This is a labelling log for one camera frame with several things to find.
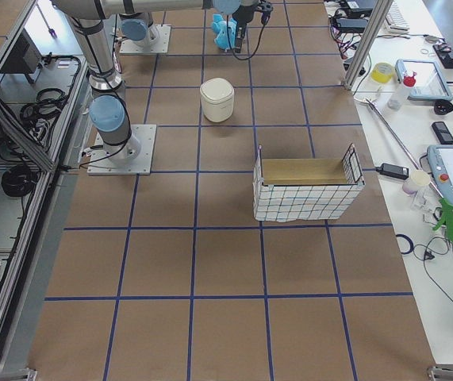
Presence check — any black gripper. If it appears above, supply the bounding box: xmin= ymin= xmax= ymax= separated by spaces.
xmin=232 ymin=0 xmax=272 ymax=53

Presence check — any white trash can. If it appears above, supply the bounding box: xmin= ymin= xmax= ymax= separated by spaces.
xmin=200 ymin=78 xmax=235 ymax=122

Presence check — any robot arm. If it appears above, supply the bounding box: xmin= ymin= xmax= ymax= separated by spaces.
xmin=52 ymin=0 xmax=273 ymax=97

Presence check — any blue teddy bear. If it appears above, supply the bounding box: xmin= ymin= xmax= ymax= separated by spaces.
xmin=211 ymin=13 xmax=236 ymax=51

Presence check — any long metal rod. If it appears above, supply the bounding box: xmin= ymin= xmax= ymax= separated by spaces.
xmin=363 ymin=98 xmax=444 ymax=200

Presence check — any yellow tape roll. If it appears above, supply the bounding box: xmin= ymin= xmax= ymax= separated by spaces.
xmin=370 ymin=62 xmax=394 ymax=83

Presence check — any clear bottle red cap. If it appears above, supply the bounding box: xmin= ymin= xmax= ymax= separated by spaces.
xmin=387 ymin=71 xmax=417 ymax=110

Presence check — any far teach pendant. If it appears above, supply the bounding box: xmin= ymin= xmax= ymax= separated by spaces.
xmin=395 ymin=59 xmax=453 ymax=101

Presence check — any black power adapter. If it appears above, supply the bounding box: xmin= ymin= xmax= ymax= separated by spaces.
xmin=375 ymin=163 xmax=409 ymax=180

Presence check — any black remote device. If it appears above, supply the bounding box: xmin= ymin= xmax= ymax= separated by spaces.
xmin=432 ymin=121 xmax=453 ymax=145

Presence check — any small white cup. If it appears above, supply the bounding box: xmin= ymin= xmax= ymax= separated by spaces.
xmin=402 ymin=170 xmax=431 ymax=194

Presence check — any blue tape roll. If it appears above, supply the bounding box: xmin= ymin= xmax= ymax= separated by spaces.
xmin=396 ymin=233 xmax=414 ymax=256

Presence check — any green plastic gun tool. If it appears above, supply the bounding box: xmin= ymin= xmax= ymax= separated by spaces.
xmin=432 ymin=197 xmax=453 ymax=242

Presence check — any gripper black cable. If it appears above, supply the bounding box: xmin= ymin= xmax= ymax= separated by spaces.
xmin=229 ymin=11 xmax=269 ymax=61

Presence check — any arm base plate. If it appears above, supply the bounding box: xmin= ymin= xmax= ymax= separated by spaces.
xmin=86 ymin=125 xmax=157 ymax=175
xmin=120 ymin=20 xmax=171 ymax=55

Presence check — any aluminium frame post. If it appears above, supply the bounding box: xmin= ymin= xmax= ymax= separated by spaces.
xmin=344 ymin=0 xmax=393 ymax=90

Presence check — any wire basket with cardboard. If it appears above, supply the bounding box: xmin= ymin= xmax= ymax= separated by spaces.
xmin=252 ymin=144 xmax=365 ymax=223

